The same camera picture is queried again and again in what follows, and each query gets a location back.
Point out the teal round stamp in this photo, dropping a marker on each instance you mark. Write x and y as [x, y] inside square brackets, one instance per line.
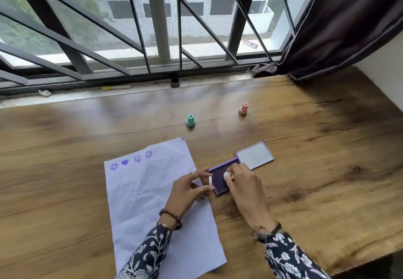
[190, 121]

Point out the person's right fingers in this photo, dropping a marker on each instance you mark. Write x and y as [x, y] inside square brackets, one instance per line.
[239, 171]

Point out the small dark cap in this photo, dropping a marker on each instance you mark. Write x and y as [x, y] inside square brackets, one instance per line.
[175, 82]

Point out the purple ink pad case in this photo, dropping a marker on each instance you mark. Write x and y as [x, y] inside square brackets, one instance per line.
[255, 155]

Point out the person's right forearm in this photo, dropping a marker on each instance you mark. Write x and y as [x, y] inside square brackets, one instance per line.
[289, 260]

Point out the person's left thumb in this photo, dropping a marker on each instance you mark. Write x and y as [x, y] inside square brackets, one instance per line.
[205, 190]

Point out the yellow and white pen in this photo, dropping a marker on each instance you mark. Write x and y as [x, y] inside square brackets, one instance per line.
[116, 87]

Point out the red wrapper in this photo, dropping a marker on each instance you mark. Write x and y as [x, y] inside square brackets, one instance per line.
[250, 44]

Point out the white paper sheet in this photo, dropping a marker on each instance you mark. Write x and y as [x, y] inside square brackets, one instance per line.
[141, 193]

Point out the black metal window grille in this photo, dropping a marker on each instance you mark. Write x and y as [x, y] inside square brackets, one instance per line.
[75, 56]

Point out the person's left forearm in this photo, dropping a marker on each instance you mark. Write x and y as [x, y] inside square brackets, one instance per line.
[148, 253]

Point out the person's right hand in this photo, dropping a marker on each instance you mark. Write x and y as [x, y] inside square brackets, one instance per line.
[247, 193]

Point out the pink round stamp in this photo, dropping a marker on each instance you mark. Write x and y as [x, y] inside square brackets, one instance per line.
[243, 109]

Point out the dark curtain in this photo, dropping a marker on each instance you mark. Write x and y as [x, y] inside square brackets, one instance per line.
[343, 20]

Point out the person's left hand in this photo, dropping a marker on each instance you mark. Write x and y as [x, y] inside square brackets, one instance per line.
[184, 193]

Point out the white round stamp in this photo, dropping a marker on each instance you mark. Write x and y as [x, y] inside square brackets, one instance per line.
[227, 175]

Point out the small white scrap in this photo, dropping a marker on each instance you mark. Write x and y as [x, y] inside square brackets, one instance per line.
[45, 93]

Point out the white apartment building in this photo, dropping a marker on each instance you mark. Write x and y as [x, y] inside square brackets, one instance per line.
[195, 20]

